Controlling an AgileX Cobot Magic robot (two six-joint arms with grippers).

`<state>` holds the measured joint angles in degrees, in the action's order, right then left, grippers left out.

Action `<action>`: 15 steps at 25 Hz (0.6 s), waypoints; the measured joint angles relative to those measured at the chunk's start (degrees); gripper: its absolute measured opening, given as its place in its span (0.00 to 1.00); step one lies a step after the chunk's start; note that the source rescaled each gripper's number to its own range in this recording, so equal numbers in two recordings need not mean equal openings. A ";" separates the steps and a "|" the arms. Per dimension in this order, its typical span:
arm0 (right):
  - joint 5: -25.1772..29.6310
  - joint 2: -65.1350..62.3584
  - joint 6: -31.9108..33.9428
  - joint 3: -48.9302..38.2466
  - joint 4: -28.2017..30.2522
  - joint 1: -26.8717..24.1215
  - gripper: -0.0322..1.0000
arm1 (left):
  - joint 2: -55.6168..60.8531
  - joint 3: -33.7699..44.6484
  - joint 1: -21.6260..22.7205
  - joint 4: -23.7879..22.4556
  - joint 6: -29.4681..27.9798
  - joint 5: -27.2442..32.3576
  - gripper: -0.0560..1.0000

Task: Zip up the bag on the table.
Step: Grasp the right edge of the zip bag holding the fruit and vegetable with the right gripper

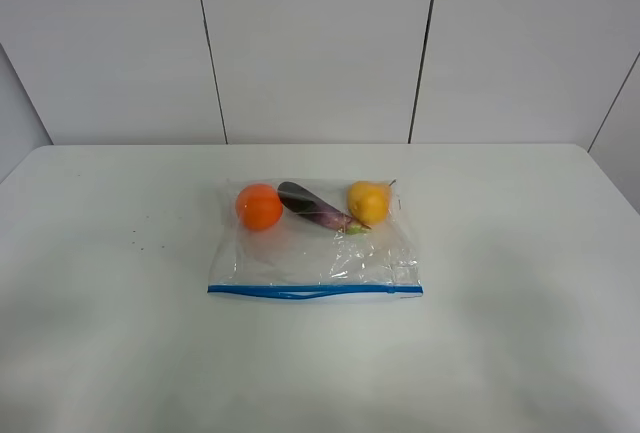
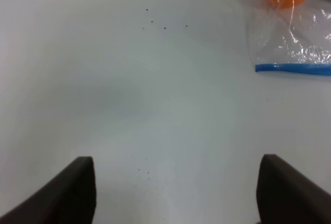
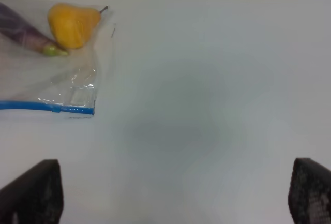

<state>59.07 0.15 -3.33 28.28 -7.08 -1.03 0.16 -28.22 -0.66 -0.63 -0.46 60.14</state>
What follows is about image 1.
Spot clear zip bag blue seal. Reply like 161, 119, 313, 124
208, 179, 423, 300

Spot purple eggplant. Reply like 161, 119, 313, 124
277, 181, 371, 235

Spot yellow pear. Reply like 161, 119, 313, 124
347, 181, 395, 226

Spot orange fruit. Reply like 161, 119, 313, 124
235, 183, 283, 231

